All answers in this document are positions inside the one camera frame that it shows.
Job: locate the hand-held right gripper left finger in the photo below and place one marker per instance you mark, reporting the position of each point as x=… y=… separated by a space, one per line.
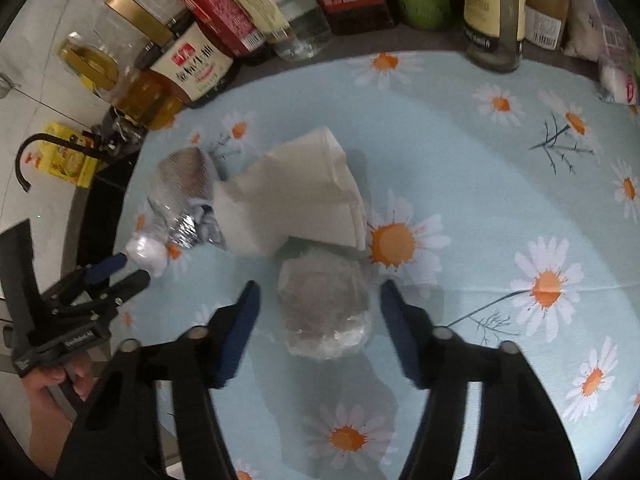
x=235 y=335

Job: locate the clear plastic wrap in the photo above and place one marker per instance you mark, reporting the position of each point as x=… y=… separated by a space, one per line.
x=325 y=305

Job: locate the red label black cap bottle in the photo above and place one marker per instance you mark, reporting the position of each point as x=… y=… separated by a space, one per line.
x=220 y=15

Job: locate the clear plastic bag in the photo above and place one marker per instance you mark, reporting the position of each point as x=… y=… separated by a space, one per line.
x=187 y=180

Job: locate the small white pink packet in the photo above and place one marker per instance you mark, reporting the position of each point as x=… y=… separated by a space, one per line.
x=620 y=82

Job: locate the yellow dish soap bottle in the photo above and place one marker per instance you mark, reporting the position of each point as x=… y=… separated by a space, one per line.
x=65 y=160

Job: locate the black kitchen sink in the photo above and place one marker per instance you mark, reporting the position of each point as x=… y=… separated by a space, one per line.
x=102 y=220

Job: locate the small glass jar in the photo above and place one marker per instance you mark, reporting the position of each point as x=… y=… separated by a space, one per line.
x=545 y=10

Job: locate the whitish plastic wrapper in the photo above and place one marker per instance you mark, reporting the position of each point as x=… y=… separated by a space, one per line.
x=147 y=255

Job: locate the person's left hand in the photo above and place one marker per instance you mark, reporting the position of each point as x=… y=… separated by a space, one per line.
x=50 y=405

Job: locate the dark soy sauce bottle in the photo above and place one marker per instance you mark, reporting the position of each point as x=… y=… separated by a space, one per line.
x=192 y=65

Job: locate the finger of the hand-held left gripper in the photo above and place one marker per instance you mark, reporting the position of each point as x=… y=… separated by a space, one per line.
x=107 y=266
x=130 y=282

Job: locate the blue daisy print tablecloth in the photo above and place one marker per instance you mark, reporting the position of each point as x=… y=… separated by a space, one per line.
x=475 y=210

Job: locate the plastic bag of white powder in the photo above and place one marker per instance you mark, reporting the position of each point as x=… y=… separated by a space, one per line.
x=585 y=30

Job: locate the white paper napkin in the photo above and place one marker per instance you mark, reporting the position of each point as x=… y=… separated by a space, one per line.
x=300 y=195

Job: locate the large clear oil jug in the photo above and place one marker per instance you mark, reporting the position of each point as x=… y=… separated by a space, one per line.
x=145 y=102

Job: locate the black curved faucet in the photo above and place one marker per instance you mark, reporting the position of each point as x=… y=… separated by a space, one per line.
x=25 y=160

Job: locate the yellow label oil bottle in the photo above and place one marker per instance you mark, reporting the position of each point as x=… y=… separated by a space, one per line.
x=492 y=5

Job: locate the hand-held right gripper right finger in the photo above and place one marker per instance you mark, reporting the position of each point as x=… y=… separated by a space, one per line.
x=405 y=330

